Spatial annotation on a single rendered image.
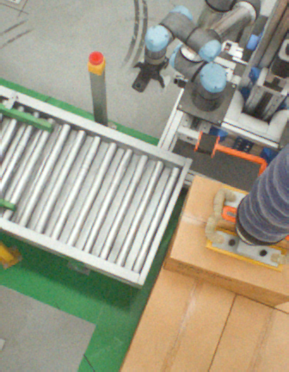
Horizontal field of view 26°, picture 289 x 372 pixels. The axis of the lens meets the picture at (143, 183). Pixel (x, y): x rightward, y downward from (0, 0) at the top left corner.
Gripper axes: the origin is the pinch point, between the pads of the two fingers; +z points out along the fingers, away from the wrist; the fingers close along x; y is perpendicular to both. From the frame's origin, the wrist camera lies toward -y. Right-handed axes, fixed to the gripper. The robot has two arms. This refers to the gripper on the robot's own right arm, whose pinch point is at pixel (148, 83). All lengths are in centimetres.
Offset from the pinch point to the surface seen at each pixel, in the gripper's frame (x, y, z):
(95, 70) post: 36, 11, 51
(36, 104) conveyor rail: 60, -11, 89
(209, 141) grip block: -29.8, 5.7, 28.3
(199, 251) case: -54, -30, 55
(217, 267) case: -64, -30, 55
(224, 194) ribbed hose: -48, -7, 36
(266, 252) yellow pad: -76, -16, 39
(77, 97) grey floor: 64, 24, 149
